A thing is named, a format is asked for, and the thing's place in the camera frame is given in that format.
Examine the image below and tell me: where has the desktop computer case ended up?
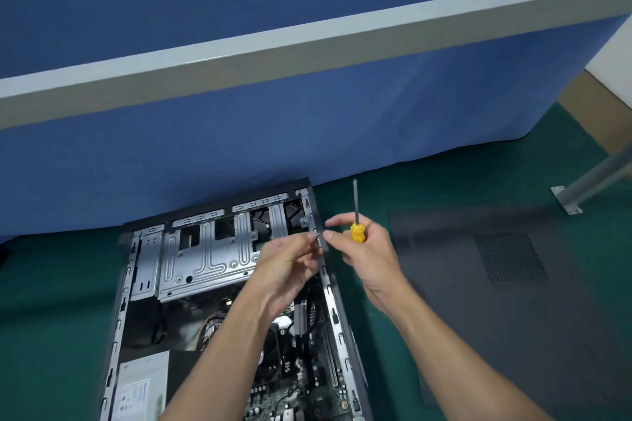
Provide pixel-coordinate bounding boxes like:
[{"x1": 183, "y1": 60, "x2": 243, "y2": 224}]
[{"x1": 95, "y1": 177, "x2": 374, "y2": 421}]

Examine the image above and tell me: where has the person's right hand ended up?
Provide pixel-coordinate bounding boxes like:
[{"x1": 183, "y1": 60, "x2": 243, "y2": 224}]
[{"x1": 321, "y1": 211, "x2": 411, "y2": 314}]

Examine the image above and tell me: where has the person's left forearm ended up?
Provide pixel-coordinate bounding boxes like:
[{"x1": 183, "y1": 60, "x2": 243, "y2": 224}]
[{"x1": 159, "y1": 301, "x2": 278, "y2": 421}]

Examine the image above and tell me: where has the person's left hand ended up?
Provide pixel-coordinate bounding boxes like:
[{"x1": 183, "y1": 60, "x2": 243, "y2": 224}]
[{"x1": 248, "y1": 230, "x2": 325, "y2": 324}]

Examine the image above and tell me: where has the yellow and black cable bundle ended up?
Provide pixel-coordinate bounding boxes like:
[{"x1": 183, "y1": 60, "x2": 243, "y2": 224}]
[{"x1": 194, "y1": 311, "x2": 229, "y2": 353}]

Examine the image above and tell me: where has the silver metal drive cage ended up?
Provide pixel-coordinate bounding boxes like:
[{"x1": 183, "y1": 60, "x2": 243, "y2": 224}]
[{"x1": 156, "y1": 200, "x2": 290, "y2": 303}]

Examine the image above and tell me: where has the black side panel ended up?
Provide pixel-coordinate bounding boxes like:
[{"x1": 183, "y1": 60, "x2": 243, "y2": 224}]
[{"x1": 388, "y1": 205, "x2": 632, "y2": 410}]

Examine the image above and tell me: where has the person's right forearm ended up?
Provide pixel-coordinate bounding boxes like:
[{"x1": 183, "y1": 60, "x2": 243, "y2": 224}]
[{"x1": 388, "y1": 285, "x2": 555, "y2": 421}]

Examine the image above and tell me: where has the grey metal post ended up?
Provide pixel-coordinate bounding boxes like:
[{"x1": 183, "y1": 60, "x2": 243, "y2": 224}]
[{"x1": 550, "y1": 143, "x2": 632, "y2": 216}]

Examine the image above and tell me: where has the blue cloth curtain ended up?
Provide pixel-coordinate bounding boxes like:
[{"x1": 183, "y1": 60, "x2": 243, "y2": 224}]
[{"x1": 0, "y1": 0, "x2": 632, "y2": 245}]

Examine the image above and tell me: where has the silver power supply unit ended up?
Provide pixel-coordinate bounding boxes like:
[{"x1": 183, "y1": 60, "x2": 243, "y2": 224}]
[{"x1": 110, "y1": 349, "x2": 172, "y2": 421}]

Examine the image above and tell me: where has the yellow-handled screwdriver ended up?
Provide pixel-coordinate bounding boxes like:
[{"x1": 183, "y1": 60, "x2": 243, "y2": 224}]
[{"x1": 349, "y1": 177, "x2": 368, "y2": 245}]

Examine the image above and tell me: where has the green floor mat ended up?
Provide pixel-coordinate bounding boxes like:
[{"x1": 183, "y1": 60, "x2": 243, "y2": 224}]
[{"x1": 0, "y1": 101, "x2": 632, "y2": 421}]

